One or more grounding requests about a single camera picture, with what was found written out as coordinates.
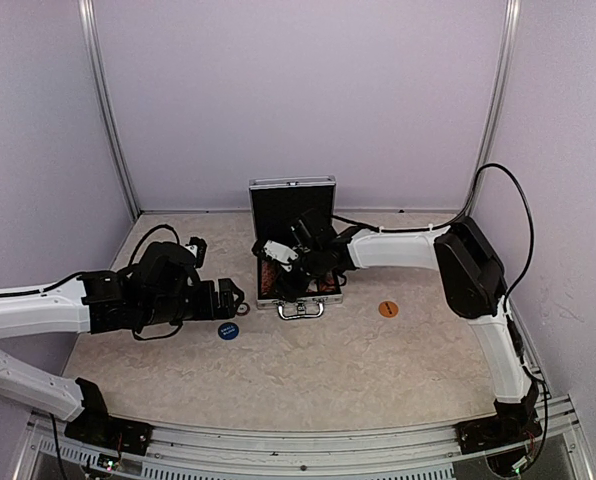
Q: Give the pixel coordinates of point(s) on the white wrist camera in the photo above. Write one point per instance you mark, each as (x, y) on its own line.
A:
(272, 251)
(198, 248)

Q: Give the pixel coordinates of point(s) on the aluminium corner post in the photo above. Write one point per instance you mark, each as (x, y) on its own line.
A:
(503, 67)
(89, 26)

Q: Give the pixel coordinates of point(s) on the aluminium poker case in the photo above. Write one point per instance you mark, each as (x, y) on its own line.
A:
(296, 212)

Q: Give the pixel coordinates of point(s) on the blue small blind button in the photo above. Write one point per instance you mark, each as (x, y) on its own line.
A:
(228, 331)

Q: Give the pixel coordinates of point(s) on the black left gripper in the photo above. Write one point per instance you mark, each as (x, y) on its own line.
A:
(226, 309)

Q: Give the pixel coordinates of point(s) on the single orange poker chip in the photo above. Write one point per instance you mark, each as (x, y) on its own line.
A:
(243, 309)

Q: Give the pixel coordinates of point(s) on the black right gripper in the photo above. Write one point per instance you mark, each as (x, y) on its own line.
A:
(287, 283)

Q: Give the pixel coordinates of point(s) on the left aluminium corner post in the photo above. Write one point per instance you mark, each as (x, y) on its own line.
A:
(89, 26)

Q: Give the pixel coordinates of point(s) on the right aluminium corner post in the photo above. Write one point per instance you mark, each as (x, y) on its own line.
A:
(503, 67)

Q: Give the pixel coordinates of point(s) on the orange big blind button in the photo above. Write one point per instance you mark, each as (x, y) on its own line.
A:
(388, 309)

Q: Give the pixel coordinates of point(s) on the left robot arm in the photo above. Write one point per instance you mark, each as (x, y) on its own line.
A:
(162, 287)

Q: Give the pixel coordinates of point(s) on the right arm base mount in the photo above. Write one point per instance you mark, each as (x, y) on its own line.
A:
(512, 423)

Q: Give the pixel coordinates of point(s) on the orange chip row in case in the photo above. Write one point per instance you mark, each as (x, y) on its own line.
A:
(268, 275)

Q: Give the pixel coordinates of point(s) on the brown black chip row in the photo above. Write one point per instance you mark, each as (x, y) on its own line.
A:
(328, 284)

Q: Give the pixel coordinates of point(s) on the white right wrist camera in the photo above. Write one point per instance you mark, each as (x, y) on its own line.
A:
(272, 251)

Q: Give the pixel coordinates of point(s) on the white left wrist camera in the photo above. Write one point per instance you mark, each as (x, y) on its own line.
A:
(198, 248)

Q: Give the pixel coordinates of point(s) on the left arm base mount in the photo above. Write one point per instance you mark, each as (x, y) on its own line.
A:
(96, 426)

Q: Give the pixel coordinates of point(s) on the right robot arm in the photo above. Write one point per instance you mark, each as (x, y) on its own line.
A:
(472, 277)

